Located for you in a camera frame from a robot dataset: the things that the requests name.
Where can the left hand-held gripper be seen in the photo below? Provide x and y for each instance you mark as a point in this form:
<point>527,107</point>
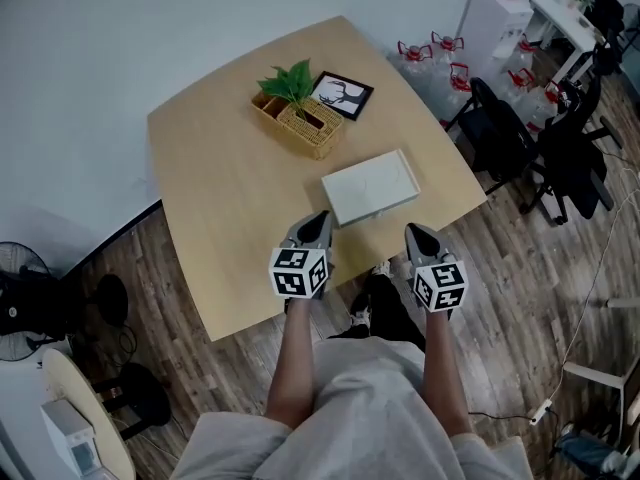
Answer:
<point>298,273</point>

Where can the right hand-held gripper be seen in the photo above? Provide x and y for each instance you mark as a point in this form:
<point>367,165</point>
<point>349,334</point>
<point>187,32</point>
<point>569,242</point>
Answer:
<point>440,283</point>

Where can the white drawer of box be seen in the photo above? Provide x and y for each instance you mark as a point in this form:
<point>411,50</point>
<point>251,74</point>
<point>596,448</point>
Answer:
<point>380,212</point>

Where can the white box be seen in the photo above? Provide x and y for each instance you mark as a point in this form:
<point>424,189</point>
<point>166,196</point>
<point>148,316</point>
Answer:
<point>367,183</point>

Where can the person's left forearm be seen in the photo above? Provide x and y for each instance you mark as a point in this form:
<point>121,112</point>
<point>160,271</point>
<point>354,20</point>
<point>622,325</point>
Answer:
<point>295,363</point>

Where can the person's right forearm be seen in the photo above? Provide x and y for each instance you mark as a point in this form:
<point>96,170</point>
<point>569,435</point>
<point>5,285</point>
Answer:
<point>445,373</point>

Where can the person's black trousers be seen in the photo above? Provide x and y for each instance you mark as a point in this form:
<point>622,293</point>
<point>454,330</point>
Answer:
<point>390,308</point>

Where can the person's light shoe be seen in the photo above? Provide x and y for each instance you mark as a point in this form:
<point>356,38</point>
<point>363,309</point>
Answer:
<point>381,268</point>
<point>360,313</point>

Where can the woven wicker basket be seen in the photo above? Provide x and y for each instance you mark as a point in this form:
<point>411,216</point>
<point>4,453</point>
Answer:
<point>305,128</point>

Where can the person's grey shirt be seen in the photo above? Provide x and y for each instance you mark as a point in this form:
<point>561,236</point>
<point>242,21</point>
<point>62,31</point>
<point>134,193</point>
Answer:
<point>360,418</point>

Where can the black office chair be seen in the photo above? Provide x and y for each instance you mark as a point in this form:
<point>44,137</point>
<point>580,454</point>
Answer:
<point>495,133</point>
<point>575,158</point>

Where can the white power strip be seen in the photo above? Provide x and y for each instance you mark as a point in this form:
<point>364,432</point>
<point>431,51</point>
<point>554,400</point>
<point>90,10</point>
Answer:
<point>541,412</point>

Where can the black framed deer picture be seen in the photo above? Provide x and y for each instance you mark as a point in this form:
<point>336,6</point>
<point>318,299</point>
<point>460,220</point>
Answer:
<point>342,95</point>

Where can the black round fan base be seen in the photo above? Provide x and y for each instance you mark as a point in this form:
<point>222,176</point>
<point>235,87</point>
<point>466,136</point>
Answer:
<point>111,299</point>

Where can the green leafy plant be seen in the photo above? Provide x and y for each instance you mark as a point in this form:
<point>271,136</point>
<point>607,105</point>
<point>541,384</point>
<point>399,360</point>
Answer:
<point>290,83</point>

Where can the group of clear water jugs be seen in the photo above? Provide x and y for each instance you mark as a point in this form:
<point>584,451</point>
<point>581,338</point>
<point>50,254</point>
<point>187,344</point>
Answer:
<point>447,80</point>

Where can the black stool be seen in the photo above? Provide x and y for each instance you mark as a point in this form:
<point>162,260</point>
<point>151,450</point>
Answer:
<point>137,398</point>

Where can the round wooden side table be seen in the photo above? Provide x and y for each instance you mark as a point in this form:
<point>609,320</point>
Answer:
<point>87,408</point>

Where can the white water dispenser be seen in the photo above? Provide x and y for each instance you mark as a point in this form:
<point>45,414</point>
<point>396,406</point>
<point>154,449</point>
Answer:
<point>492,23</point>

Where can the black standing fan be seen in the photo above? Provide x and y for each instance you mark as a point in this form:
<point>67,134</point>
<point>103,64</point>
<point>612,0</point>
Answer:
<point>22,298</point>

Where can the small white appliance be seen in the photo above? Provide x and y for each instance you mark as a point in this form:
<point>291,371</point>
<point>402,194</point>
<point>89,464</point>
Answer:
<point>67,433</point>

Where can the white desk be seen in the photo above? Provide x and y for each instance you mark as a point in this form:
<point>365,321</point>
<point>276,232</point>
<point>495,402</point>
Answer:
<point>562,18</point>

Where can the white table frame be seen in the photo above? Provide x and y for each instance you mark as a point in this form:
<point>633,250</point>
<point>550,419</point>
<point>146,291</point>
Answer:
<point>607,378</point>

